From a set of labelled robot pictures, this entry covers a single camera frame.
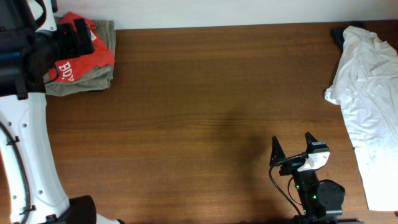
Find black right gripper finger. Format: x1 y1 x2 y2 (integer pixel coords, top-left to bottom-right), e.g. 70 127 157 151
269 136 286 166
305 132 318 153

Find white t-shirt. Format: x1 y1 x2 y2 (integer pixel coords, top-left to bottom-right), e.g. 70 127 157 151
325 26 397 212

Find folded olive green trousers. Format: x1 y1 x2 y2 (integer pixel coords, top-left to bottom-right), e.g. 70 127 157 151
45 20 116 96

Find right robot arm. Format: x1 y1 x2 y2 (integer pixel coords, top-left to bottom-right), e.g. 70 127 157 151
269 132 360 224

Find black garment under white shirt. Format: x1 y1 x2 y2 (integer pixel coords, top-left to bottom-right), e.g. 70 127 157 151
330 21 367 52

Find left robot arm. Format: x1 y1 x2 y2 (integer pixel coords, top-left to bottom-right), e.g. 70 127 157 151
1 0 112 224

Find orange polo shirt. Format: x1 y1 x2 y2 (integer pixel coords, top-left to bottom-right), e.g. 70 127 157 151
55 18 115 84

